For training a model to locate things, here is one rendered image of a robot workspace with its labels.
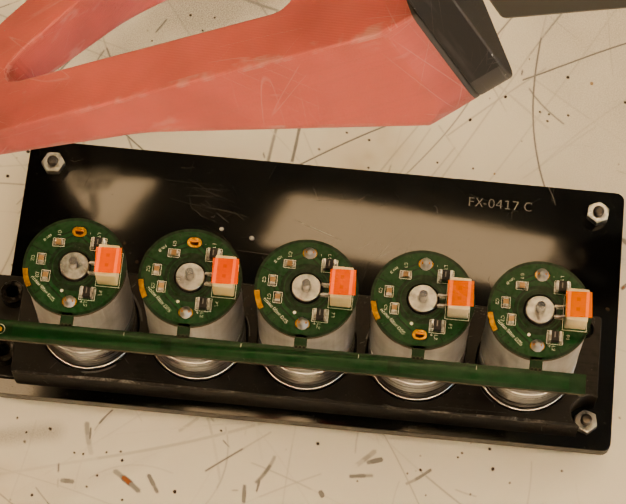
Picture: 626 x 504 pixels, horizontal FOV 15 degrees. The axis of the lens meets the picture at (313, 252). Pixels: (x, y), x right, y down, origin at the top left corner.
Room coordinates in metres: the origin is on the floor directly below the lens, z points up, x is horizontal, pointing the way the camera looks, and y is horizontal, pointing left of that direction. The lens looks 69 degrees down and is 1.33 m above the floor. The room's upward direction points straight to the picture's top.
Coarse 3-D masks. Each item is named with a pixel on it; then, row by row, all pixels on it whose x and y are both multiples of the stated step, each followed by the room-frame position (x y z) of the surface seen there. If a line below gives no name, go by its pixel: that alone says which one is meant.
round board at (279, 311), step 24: (312, 240) 0.20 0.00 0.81; (264, 264) 0.20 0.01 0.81; (288, 264) 0.20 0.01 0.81; (312, 264) 0.20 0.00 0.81; (336, 264) 0.20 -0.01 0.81; (264, 288) 0.19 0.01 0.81; (288, 288) 0.19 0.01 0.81; (264, 312) 0.19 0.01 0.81; (288, 312) 0.19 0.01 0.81; (312, 312) 0.19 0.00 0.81; (336, 312) 0.19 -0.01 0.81; (312, 336) 0.18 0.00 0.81
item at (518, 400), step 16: (528, 304) 0.19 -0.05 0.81; (528, 320) 0.18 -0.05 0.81; (544, 320) 0.18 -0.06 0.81; (480, 352) 0.18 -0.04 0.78; (496, 352) 0.18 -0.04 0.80; (576, 352) 0.18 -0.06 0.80; (528, 368) 0.17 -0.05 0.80; (544, 368) 0.17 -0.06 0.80; (560, 368) 0.18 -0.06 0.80; (496, 400) 0.18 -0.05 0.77; (512, 400) 0.17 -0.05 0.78; (528, 400) 0.17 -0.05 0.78; (544, 400) 0.17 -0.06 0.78
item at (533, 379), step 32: (0, 320) 0.18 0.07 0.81; (64, 320) 0.18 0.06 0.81; (128, 352) 0.18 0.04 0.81; (160, 352) 0.18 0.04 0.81; (192, 352) 0.18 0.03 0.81; (224, 352) 0.18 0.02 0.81; (256, 352) 0.18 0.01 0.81; (288, 352) 0.18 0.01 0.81; (320, 352) 0.18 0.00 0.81; (352, 352) 0.18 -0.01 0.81; (416, 352) 0.18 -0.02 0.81; (480, 384) 0.17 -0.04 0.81; (512, 384) 0.17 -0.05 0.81; (544, 384) 0.17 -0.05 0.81; (576, 384) 0.17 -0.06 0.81
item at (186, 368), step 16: (192, 240) 0.20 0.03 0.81; (176, 272) 0.20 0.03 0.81; (192, 288) 0.19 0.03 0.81; (144, 304) 0.19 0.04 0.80; (240, 304) 0.19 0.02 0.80; (160, 320) 0.18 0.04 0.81; (224, 320) 0.19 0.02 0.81; (240, 320) 0.19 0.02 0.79; (192, 336) 0.18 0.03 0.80; (208, 336) 0.18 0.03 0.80; (224, 336) 0.18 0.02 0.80; (240, 336) 0.19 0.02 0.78; (176, 368) 0.18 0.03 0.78; (192, 368) 0.18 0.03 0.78; (208, 368) 0.18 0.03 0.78; (224, 368) 0.18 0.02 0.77
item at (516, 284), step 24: (528, 264) 0.20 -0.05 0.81; (552, 264) 0.20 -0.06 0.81; (504, 288) 0.19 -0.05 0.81; (528, 288) 0.19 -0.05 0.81; (552, 288) 0.19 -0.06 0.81; (576, 288) 0.19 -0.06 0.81; (504, 312) 0.19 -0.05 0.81; (504, 336) 0.18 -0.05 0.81; (528, 336) 0.18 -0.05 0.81; (552, 336) 0.18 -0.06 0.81; (576, 336) 0.18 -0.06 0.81
